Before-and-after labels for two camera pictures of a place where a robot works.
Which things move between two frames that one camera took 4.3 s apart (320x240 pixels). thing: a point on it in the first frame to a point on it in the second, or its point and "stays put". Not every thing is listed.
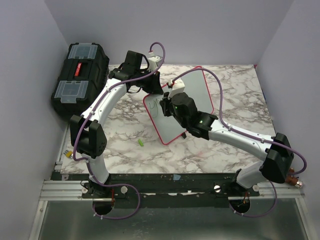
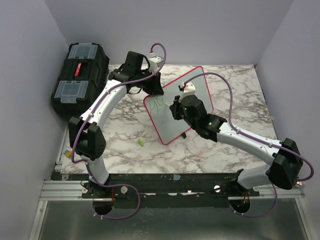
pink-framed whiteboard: x=195 y=87 stays put
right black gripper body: x=168 y=110 to x=178 y=112
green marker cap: x=140 y=142 stays put
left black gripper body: x=145 y=82 stays put
